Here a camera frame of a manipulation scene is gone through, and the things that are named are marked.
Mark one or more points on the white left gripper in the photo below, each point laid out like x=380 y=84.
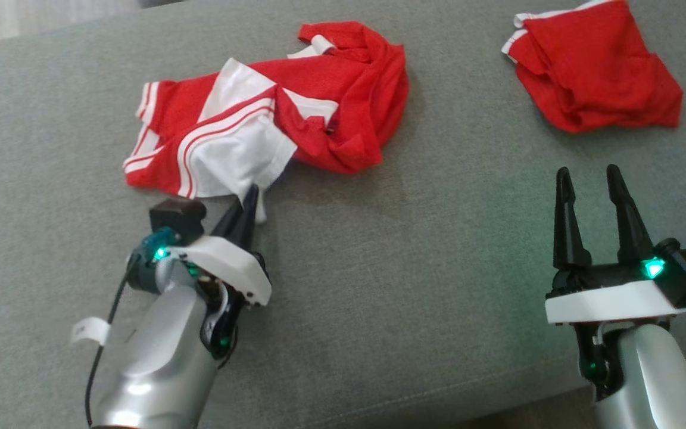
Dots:
x=230 y=265

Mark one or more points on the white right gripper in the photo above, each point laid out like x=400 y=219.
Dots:
x=611 y=298

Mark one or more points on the red white basketball jersey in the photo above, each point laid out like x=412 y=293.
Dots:
x=349 y=89

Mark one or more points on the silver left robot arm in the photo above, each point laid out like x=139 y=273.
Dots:
x=152 y=357

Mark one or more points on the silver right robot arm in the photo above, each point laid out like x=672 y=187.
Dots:
x=646 y=381

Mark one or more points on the red shorts white trim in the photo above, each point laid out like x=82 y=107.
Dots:
x=593 y=65

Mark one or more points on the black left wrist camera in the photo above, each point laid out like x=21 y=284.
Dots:
x=176 y=217

